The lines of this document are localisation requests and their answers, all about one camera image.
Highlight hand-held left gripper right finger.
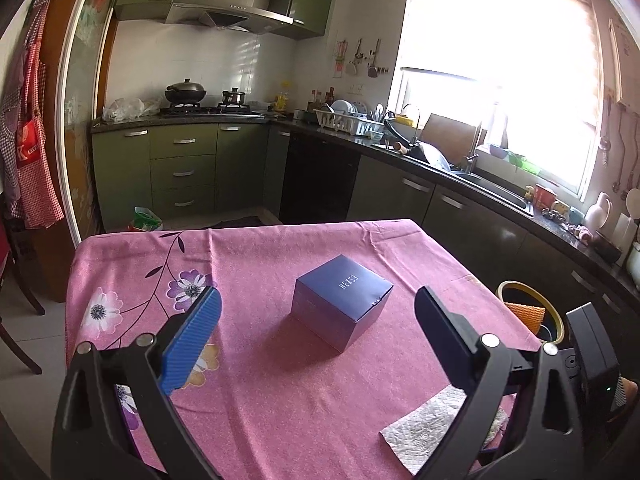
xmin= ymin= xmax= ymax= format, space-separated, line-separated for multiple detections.
xmin=414 ymin=285 xmax=587 ymax=480

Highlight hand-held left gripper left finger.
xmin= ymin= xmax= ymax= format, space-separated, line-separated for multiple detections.
xmin=50 ymin=285 xmax=223 ymax=480

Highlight orange foam fruit net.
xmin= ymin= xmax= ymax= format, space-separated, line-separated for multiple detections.
xmin=504 ymin=301 xmax=546 ymax=335

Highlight yellow rimmed trash bin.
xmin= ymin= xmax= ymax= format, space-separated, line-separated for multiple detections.
xmin=496 ymin=280 xmax=568 ymax=346

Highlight purple cardboard box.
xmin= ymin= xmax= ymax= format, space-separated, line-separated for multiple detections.
xmin=291 ymin=254 xmax=394 ymax=353

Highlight person's right hand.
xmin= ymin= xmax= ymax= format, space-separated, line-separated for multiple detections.
xmin=617 ymin=375 xmax=640 ymax=411

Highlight white paper napkin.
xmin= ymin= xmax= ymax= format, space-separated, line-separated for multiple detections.
xmin=379 ymin=385 xmax=506 ymax=476

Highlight pink floral tablecloth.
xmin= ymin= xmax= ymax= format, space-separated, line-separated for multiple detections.
xmin=65 ymin=218 xmax=546 ymax=480

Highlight green bag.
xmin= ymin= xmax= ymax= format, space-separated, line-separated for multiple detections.
xmin=127 ymin=206 xmax=165 ymax=232

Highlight black kitchen countertop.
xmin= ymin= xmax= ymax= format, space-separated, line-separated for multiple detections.
xmin=90 ymin=110 xmax=640 ymax=286

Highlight steel kitchen sink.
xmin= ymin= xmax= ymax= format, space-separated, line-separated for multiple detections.
xmin=450 ymin=170 xmax=536 ymax=218

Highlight white vase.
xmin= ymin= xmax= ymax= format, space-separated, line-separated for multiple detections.
xmin=584 ymin=192 xmax=613 ymax=238

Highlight steel sink faucet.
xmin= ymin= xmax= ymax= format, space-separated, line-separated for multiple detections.
xmin=462 ymin=120 xmax=488 ymax=173

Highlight black frying pan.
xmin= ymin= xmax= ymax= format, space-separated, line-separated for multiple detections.
xmin=385 ymin=120 xmax=436 ymax=163

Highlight wooden cutting board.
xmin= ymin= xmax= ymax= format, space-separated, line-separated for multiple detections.
xmin=420 ymin=112 xmax=483 ymax=161

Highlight black built-in dishwasher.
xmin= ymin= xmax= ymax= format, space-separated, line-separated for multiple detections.
xmin=280 ymin=132 xmax=361 ymax=226

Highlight green kitchen base cabinets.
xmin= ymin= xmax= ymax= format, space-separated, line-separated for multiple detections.
xmin=90 ymin=122 xmax=640 ymax=341

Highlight gas stove top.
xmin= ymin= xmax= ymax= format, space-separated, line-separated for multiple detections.
xmin=160 ymin=102 xmax=263 ymax=117

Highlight white dish rack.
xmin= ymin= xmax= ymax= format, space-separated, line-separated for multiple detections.
xmin=312 ymin=100 xmax=386 ymax=136

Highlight red checked apron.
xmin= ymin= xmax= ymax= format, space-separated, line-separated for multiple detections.
xmin=0 ymin=0 xmax=66 ymax=231

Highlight clear plastic bag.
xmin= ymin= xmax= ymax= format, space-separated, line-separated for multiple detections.
xmin=102 ymin=97 xmax=163 ymax=123

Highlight black wok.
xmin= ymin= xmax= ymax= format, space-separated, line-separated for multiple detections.
xmin=164 ymin=78 xmax=207 ymax=106

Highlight glass sliding door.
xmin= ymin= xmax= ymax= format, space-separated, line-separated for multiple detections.
xmin=42 ymin=0 xmax=118 ymax=241

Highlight bright kitchen window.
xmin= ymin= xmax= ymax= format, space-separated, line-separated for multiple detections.
xmin=400 ymin=0 xmax=616 ymax=201

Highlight hanging kitchen utensil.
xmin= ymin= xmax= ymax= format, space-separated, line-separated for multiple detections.
xmin=332 ymin=39 xmax=348 ymax=80
xmin=367 ymin=39 xmax=383 ymax=79
xmin=347 ymin=37 xmax=365 ymax=75

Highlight steel range hood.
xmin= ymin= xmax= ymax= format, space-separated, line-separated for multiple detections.
xmin=165 ymin=0 xmax=296 ymax=36

